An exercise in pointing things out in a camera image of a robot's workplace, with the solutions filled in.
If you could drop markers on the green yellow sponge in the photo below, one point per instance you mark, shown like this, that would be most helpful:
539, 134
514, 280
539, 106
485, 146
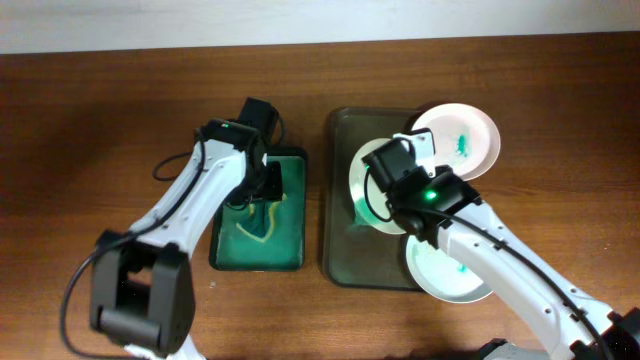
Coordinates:
259, 225

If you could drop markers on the green water tray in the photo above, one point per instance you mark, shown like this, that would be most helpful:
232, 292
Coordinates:
230, 250

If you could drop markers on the dark grey serving tray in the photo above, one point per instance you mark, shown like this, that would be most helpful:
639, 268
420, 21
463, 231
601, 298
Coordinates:
355, 254

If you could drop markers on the white plate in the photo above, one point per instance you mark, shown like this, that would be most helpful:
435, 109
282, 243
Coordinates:
466, 139
441, 276
366, 196

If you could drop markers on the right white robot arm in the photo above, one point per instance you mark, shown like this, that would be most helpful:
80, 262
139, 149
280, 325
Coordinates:
439, 207

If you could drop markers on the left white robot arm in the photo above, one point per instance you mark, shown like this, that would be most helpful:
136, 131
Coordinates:
142, 286

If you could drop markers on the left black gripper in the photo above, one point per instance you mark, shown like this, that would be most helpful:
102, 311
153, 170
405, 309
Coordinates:
276, 189

